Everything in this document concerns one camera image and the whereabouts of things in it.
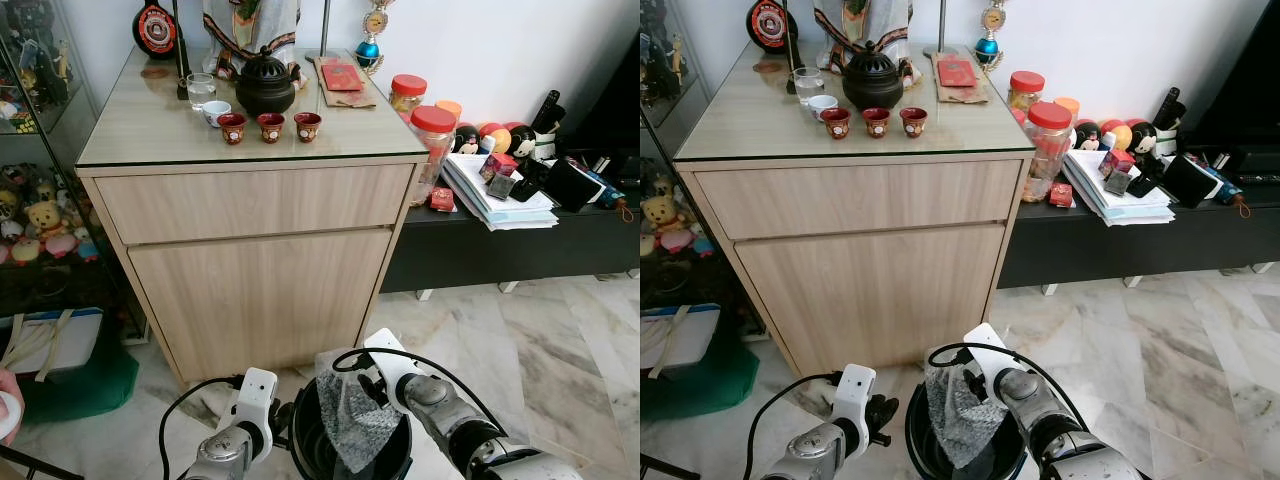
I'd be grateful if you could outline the black plastic bucket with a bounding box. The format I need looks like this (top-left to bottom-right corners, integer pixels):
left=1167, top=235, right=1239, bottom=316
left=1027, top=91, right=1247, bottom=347
left=904, top=373, right=1028, bottom=480
left=288, top=374, right=415, bottom=480

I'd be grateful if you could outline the person's pink hand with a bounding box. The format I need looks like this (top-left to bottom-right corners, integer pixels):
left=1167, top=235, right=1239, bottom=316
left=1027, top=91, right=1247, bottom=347
left=0, top=367, right=24, bottom=447

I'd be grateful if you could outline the light wooden cabinet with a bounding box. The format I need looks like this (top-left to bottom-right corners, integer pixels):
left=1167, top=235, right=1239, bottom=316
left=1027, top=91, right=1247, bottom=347
left=75, top=48, right=432, bottom=389
left=671, top=43, right=1037, bottom=379

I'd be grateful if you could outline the black low console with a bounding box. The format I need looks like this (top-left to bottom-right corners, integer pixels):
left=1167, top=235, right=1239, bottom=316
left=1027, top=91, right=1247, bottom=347
left=996, top=183, right=1280, bottom=293
left=379, top=188, right=641, bottom=296

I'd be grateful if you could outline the green bag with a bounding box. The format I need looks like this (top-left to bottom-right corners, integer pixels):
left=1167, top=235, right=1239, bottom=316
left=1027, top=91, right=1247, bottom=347
left=18, top=338, right=142, bottom=423
left=640, top=333, right=763, bottom=423

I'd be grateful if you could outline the stack of white papers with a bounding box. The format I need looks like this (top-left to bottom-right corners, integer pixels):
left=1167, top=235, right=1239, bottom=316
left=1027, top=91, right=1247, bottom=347
left=439, top=151, right=561, bottom=233
left=1059, top=148, right=1178, bottom=228

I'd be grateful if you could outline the tall red-lidded plastic jar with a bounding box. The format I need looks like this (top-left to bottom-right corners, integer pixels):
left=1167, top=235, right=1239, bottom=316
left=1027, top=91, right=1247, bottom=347
left=1024, top=100, right=1075, bottom=205
left=409, top=104, right=459, bottom=208

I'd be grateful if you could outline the black wallet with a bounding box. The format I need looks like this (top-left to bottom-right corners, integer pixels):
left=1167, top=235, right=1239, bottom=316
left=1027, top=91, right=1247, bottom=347
left=543, top=159, right=605, bottom=214
left=1160, top=152, right=1220, bottom=210

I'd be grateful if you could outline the small red-lidded jar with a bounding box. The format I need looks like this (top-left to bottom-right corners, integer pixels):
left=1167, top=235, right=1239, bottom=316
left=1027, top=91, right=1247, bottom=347
left=389, top=73, right=430, bottom=123
left=1007, top=69, right=1047, bottom=114

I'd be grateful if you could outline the yellow teddy bear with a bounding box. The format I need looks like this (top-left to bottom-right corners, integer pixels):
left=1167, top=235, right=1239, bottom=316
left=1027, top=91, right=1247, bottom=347
left=24, top=199, right=68, bottom=242
left=642, top=194, right=686, bottom=234

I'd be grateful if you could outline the red packet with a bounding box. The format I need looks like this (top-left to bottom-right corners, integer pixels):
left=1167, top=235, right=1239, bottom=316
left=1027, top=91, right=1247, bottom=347
left=935, top=56, right=980, bottom=90
left=320, top=61, right=367, bottom=94

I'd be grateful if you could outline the black incense burner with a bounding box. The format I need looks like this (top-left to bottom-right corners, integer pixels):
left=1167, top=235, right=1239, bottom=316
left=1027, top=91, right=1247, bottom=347
left=841, top=40, right=907, bottom=112
left=234, top=45, right=299, bottom=117

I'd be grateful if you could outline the black remote control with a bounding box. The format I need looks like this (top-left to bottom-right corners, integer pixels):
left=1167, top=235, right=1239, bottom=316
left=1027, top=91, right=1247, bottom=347
left=529, top=89, right=563, bottom=137
left=1149, top=86, right=1183, bottom=132

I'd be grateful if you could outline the clear drinking glass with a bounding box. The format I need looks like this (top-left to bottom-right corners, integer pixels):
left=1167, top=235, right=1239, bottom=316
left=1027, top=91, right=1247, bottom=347
left=185, top=72, right=218, bottom=112
left=791, top=66, right=826, bottom=103

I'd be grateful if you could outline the gold trophy with blue ball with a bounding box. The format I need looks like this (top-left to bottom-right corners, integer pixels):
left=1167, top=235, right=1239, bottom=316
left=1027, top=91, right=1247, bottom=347
left=354, top=0, right=397, bottom=72
left=974, top=0, right=1010, bottom=62

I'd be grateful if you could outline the glass display cabinet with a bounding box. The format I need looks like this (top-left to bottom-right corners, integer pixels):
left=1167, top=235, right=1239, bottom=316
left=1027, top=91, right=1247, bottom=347
left=640, top=0, right=773, bottom=338
left=0, top=0, right=153, bottom=343

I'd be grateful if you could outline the black television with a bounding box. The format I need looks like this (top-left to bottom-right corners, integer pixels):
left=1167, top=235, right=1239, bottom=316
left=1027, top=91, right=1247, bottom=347
left=1188, top=0, right=1280, bottom=153
left=568, top=28, right=641, bottom=163

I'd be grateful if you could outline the robed deity statue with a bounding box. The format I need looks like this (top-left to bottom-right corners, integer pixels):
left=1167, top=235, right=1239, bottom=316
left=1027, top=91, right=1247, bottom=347
left=202, top=0, right=302, bottom=83
left=811, top=0, right=914, bottom=78

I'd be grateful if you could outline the round black red plaque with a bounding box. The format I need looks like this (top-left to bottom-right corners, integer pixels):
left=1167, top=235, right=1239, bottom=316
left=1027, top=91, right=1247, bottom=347
left=744, top=0, right=800, bottom=55
left=132, top=0, right=182, bottom=60

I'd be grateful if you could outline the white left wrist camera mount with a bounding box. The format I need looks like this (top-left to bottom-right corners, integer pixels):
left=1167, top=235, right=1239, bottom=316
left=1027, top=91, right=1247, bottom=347
left=833, top=362, right=879, bottom=443
left=233, top=367, right=280, bottom=443

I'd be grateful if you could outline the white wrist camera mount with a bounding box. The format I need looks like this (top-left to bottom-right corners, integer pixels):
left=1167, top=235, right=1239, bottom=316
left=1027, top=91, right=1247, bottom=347
left=833, top=362, right=879, bottom=443
left=360, top=327, right=428, bottom=413
left=961, top=321, right=1033, bottom=403
left=233, top=367, right=280, bottom=443

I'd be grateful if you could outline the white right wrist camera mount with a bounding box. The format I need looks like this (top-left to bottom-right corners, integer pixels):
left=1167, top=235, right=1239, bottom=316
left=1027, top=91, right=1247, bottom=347
left=360, top=327, right=428, bottom=413
left=961, top=321, right=1033, bottom=403

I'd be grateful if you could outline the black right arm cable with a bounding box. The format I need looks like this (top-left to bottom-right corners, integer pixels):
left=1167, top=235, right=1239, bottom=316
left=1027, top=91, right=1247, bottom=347
left=330, top=346, right=506, bottom=431
left=927, top=342, right=1076, bottom=426

